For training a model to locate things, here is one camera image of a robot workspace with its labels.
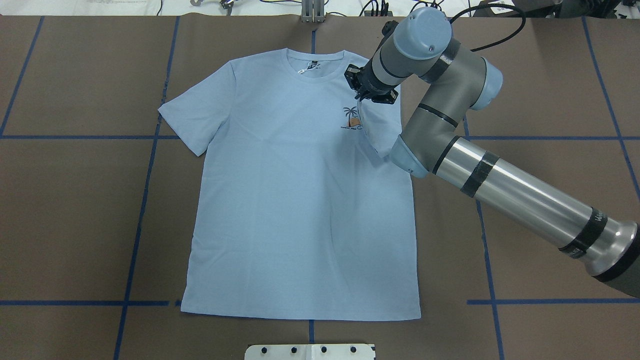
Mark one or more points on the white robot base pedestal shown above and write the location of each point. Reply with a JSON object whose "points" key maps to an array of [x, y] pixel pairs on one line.
{"points": [[329, 351]]}

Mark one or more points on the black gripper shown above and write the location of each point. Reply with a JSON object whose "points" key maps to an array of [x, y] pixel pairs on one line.
{"points": [[368, 83]]}

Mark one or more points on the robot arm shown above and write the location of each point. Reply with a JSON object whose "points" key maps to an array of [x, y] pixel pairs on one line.
{"points": [[459, 80]]}

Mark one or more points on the light blue t-shirt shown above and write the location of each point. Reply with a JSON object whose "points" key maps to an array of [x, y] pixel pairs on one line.
{"points": [[301, 213]]}

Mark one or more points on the aluminium frame post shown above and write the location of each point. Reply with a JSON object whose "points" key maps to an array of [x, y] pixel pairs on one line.
{"points": [[313, 11]]}

